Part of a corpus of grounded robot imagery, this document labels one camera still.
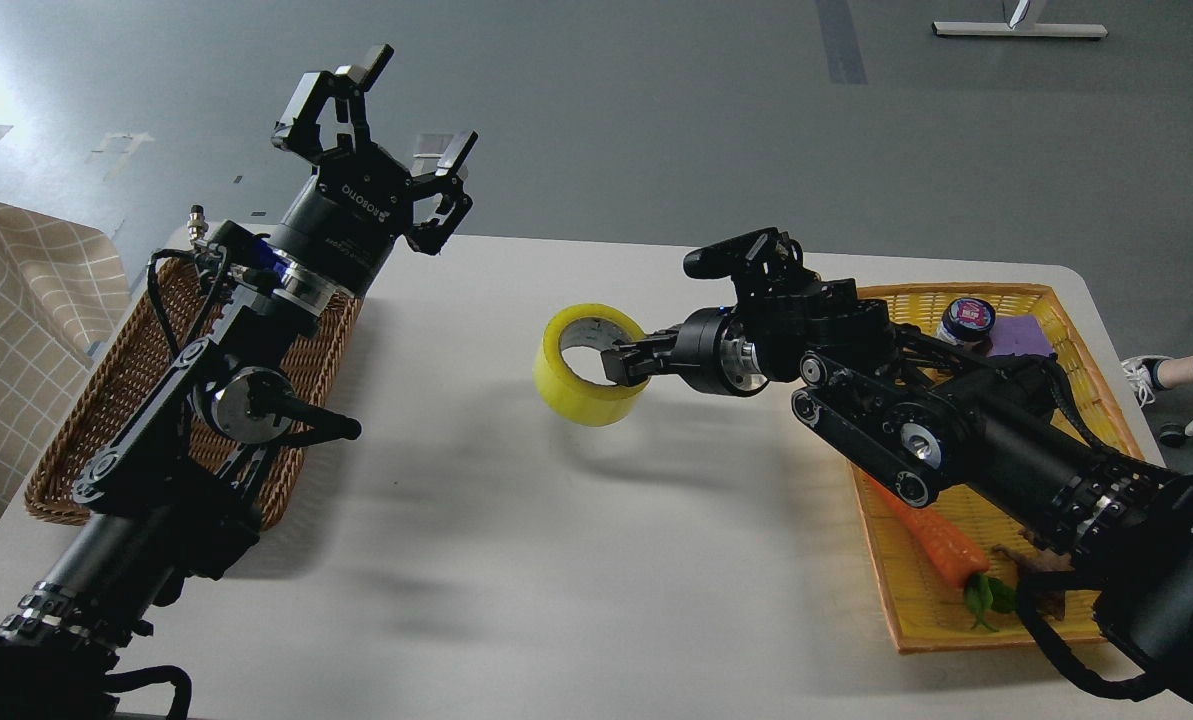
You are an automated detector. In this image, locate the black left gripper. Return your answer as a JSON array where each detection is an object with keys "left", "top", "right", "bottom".
[{"left": 268, "top": 43, "right": 480, "bottom": 299}]

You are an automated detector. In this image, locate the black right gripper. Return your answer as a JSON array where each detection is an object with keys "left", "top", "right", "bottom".
[{"left": 601, "top": 308, "right": 758, "bottom": 397}]

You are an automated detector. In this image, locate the yellow tape roll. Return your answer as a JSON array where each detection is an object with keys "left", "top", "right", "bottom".
[{"left": 532, "top": 304, "right": 648, "bottom": 427}]

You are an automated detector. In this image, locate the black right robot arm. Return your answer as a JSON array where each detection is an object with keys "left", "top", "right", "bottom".
[{"left": 601, "top": 228, "right": 1193, "bottom": 705}]

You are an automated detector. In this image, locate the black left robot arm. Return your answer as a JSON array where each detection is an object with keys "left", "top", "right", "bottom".
[{"left": 0, "top": 44, "right": 477, "bottom": 719}]

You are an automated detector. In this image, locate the brown wicker basket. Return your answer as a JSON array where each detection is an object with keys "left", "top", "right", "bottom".
[{"left": 23, "top": 259, "right": 364, "bottom": 530}]

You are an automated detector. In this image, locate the small dark jar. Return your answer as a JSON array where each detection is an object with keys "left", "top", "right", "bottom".
[{"left": 935, "top": 296, "right": 997, "bottom": 348}]

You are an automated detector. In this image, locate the yellow woven tray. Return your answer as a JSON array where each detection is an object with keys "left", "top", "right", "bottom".
[{"left": 836, "top": 283, "right": 1146, "bottom": 654}]

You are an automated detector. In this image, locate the orange toy carrot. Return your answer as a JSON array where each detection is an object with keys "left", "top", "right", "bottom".
[{"left": 870, "top": 480, "right": 993, "bottom": 591}]

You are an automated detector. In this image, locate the beige checkered cloth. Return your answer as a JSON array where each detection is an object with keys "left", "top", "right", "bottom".
[{"left": 0, "top": 201, "right": 130, "bottom": 519}]

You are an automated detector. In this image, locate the purple foam block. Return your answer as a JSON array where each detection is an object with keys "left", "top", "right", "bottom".
[{"left": 985, "top": 314, "right": 1056, "bottom": 356}]

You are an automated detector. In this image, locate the white sneaker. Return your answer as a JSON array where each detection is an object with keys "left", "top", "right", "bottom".
[{"left": 1121, "top": 354, "right": 1172, "bottom": 405}]

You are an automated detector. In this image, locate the white stand base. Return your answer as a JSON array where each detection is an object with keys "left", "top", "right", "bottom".
[{"left": 931, "top": 1, "right": 1109, "bottom": 41}]

